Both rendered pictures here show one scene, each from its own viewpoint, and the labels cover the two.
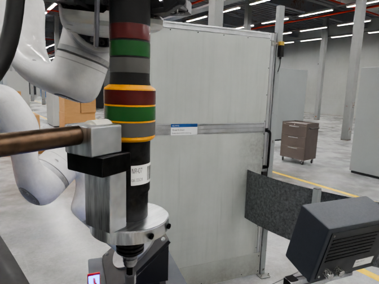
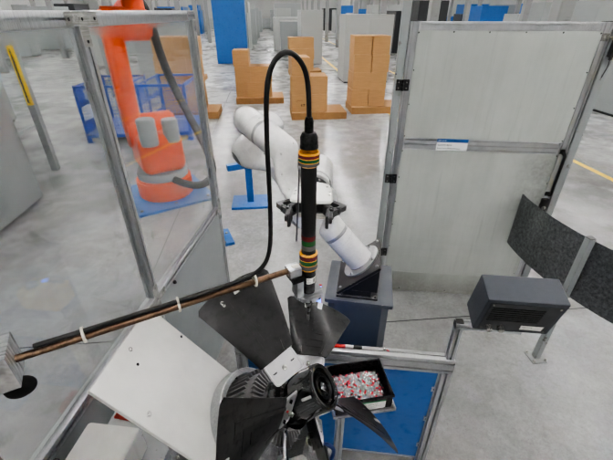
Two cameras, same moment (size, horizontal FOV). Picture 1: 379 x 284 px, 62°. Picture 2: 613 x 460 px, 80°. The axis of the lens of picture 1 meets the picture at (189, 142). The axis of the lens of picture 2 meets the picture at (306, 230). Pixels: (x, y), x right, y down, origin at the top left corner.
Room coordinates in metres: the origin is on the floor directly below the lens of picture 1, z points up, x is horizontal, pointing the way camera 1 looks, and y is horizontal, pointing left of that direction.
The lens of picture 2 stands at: (-0.35, -0.29, 2.05)
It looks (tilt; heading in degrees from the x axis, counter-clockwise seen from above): 31 degrees down; 29
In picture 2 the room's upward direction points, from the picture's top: straight up
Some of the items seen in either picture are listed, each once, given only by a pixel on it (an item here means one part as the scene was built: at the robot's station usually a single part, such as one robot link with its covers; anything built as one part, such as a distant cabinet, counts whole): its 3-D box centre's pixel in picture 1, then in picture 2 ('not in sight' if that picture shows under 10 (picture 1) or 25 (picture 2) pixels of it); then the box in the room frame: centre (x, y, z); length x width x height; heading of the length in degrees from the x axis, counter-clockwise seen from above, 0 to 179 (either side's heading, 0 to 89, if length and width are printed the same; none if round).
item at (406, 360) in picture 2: not in sight; (340, 354); (0.64, 0.10, 0.82); 0.90 x 0.04 x 0.08; 113
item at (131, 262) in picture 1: (129, 252); not in sight; (0.27, 0.05, 1.42); 0.01 x 0.01 x 0.02
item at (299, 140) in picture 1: (299, 142); not in sight; (6.99, -2.45, 0.45); 0.68 x 0.47 x 0.90; 38
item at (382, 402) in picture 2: not in sight; (358, 386); (0.52, -0.03, 0.85); 0.22 x 0.17 x 0.07; 129
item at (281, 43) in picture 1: (277, 56); (605, 57); (2.49, -0.64, 1.82); 0.09 x 0.04 x 0.23; 113
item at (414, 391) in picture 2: not in sight; (337, 408); (0.64, 0.10, 0.45); 0.82 x 0.02 x 0.66; 113
